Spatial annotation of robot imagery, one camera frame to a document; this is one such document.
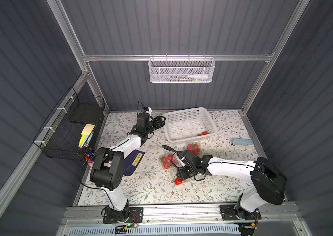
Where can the light blue sponge block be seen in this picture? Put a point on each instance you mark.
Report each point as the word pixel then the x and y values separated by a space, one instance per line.
pixel 241 143

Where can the white marker in basket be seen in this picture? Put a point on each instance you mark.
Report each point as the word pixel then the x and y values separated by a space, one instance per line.
pixel 199 77

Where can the black wire wall basket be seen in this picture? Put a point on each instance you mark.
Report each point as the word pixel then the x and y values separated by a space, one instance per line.
pixel 59 138

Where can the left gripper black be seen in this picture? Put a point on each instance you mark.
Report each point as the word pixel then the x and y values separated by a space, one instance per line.
pixel 153 123

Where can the white wire mesh wall basket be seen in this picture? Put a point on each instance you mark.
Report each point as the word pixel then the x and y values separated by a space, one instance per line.
pixel 176 69

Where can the clear clamshell container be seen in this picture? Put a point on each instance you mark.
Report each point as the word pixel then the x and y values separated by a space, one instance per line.
pixel 193 149
pixel 192 182
pixel 171 162

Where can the pink cup with markers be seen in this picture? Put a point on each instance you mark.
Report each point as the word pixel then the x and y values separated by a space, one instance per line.
pixel 94 154

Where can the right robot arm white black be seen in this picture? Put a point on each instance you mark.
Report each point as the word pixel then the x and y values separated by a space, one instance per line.
pixel 269 183

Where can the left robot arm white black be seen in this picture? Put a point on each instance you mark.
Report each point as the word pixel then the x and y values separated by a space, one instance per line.
pixel 108 166

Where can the black notebook in basket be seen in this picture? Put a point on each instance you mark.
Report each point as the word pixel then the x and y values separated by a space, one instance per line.
pixel 86 114

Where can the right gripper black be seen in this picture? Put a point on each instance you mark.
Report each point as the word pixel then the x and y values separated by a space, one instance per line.
pixel 184 166

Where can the yellow sticky notes pad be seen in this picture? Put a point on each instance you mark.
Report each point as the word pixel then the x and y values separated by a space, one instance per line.
pixel 85 134

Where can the white plastic perforated basket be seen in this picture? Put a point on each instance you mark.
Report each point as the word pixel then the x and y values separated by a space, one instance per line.
pixel 183 126

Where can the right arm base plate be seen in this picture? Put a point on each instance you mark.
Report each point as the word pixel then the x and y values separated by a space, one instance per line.
pixel 234 212

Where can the dark blue booklet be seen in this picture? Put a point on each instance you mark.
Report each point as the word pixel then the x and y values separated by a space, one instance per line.
pixel 132 161

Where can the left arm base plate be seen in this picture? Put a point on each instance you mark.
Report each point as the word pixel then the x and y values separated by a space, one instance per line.
pixel 127 215

